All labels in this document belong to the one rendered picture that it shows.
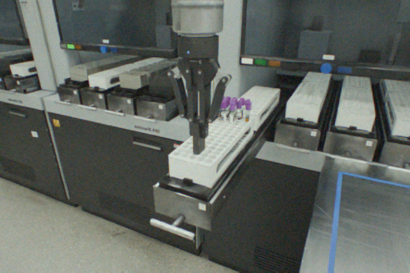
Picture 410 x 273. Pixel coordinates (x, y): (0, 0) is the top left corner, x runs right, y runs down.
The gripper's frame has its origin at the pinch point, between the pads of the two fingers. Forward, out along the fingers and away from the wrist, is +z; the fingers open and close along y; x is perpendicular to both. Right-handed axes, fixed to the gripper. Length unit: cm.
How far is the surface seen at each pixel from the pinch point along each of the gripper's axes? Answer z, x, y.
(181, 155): 3.8, 2.8, 2.7
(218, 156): 3.5, 0.0, -4.6
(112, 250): 90, -27, 65
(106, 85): 7, -41, 66
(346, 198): 8.0, -2.7, -30.0
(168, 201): 12.1, 8.3, 3.0
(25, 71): 6, -42, 121
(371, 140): 10, -37, -36
